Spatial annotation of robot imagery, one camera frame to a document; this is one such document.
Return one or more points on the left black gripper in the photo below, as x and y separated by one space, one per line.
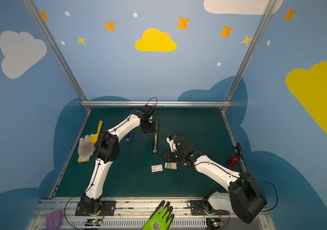
147 126

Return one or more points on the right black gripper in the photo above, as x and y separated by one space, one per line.
170 156

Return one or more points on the red white staple box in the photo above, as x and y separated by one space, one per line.
157 168

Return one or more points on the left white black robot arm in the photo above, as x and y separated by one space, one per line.
104 146

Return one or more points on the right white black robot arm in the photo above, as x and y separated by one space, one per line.
243 195

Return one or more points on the red emergency stop button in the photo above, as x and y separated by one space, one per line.
232 161

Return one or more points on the yellow plastic scoop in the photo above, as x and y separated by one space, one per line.
96 132

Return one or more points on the white fabric glove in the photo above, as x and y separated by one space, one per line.
85 149

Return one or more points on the green black work glove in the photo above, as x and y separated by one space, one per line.
161 218

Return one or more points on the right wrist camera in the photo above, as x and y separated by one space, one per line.
177 144

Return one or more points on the aluminium frame crossbar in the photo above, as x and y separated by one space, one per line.
154 103

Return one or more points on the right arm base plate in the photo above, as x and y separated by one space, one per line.
198 207

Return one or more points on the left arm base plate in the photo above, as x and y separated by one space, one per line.
108 207

